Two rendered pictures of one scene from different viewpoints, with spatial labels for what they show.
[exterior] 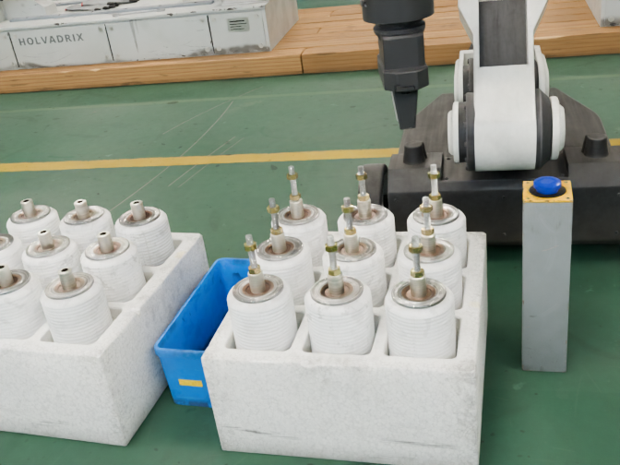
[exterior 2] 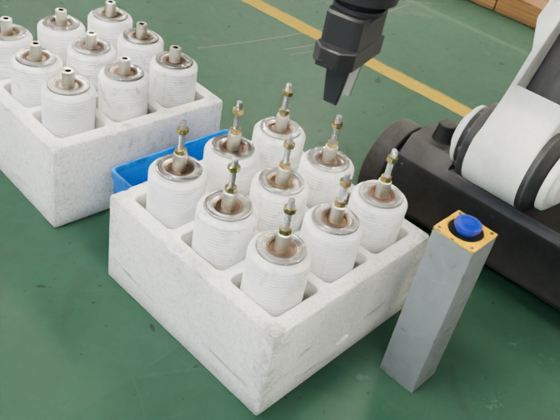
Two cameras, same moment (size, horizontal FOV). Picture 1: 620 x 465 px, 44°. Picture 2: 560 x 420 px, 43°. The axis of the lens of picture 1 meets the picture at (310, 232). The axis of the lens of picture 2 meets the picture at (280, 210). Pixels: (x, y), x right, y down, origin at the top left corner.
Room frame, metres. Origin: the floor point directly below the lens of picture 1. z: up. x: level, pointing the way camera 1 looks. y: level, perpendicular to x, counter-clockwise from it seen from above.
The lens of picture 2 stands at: (0.14, -0.39, 0.91)
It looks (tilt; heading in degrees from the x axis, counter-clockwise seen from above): 37 degrees down; 20
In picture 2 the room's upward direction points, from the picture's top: 12 degrees clockwise
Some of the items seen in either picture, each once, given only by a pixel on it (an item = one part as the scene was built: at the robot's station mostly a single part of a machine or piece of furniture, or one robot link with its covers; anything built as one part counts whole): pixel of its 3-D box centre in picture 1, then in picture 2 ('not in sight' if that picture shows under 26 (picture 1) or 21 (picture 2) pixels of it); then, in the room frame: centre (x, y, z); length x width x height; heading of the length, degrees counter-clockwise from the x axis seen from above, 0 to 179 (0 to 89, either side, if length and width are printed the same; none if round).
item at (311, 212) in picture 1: (297, 215); (280, 128); (1.18, 0.02, 0.25); 0.08 x 0.08 x 0.01
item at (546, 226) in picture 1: (544, 280); (433, 307); (1.02, -0.36, 0.16); 0.07 x 0.07 x 0.31; 73
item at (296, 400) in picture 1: (362, 335); (266, 255); (1.03, -0.06, 0.09); 0.39 x 0.39 x 0.18; 73
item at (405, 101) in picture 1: (406, 106); (333, 82); (0.92, -0.14, 0.51); 0.03 x 0.02 x 0.06; 87
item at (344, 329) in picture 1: (343, 342); (221, 251); (0.92, -0.03, 0.16); 0.10 x 0.10 x 0.18
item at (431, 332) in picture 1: (422, 347); (271, 292); (0.88, -0.14, 0.16); 0.10 x 0.10 x 0.18
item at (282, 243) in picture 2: (418, 285); (282, 241); (0.88, -0.14, 0.26); 0.02 x 0.02 x 0.03
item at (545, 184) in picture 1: (547, 186); (467, 227); (1.02, -0.36, 0.32); 0.04 x 0.04 x 0.02
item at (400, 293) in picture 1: (418, 292); (281, 247); (0.88, -0.14, 0.25); 0.08 x 0.08 x 0.01
